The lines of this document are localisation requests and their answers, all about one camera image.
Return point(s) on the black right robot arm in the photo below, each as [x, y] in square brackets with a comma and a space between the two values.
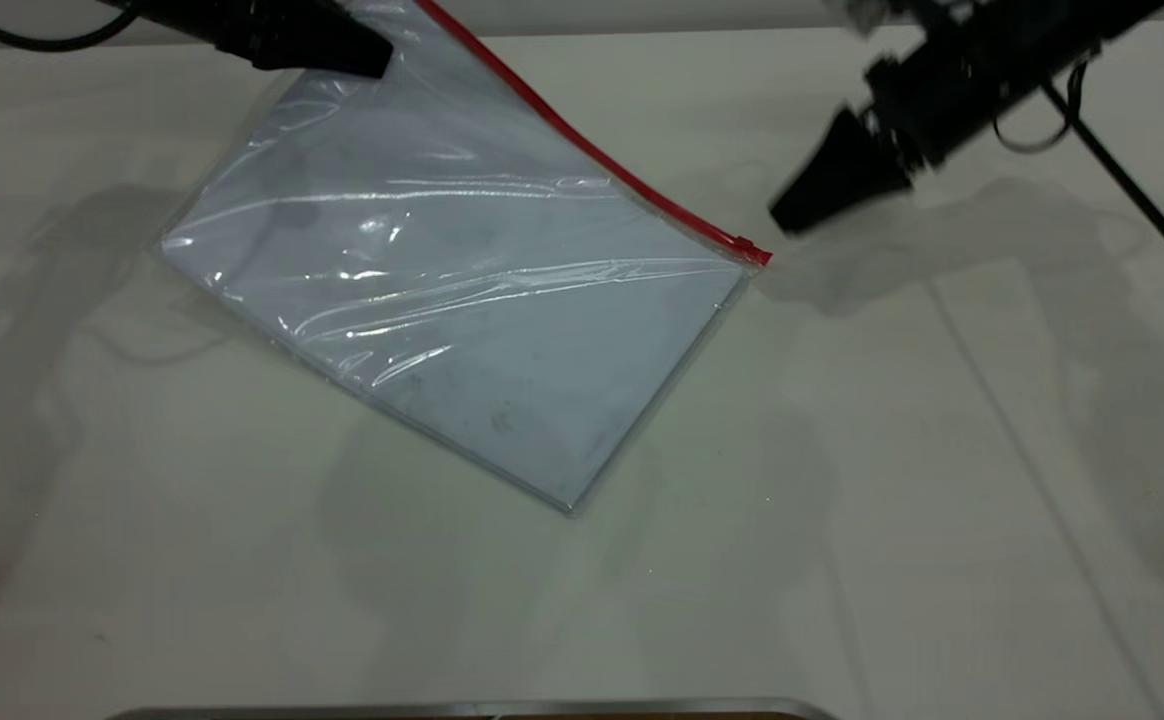
[1042, 15]

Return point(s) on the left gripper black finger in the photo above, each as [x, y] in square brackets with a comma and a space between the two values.
[347, 30]
[332, 62]

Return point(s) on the silver metal bar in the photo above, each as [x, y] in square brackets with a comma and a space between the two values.
[472, 710]

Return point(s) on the red zipper slider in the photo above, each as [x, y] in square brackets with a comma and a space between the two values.
[744, 245]

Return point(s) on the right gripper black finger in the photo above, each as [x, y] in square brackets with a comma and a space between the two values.
[832, 160]
[857, 195]

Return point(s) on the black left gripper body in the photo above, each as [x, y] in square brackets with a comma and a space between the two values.
[212, 20]

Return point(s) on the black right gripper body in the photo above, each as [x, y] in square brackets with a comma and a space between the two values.
[972, 90]

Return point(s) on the clear zip bag red seal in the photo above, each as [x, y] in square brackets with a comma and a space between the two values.
[462, 300]

